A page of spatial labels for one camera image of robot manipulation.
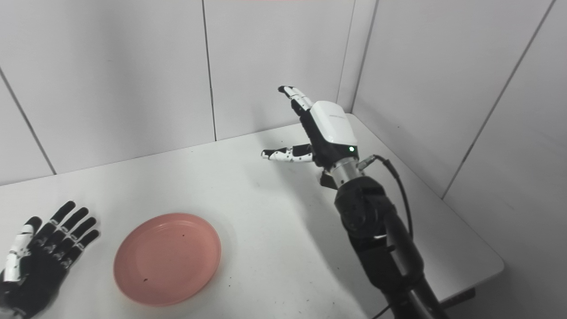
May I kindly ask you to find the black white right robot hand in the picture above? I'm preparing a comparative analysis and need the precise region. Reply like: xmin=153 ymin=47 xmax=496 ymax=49
xmin=260 ymin=86 xmax=360 ymax=169

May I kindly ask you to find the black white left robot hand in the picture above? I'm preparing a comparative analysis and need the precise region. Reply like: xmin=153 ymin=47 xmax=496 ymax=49
xmin=0 ymin=201 xmax=101 ymax=319

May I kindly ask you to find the pink round plate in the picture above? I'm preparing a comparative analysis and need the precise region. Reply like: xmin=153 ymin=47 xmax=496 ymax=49
xmin=113 ymin=213 xmax=222 ymax=307

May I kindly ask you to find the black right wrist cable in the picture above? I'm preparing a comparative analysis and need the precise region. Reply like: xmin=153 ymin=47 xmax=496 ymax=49
xmin=357 ymin=154 xmax=414 ymax=242

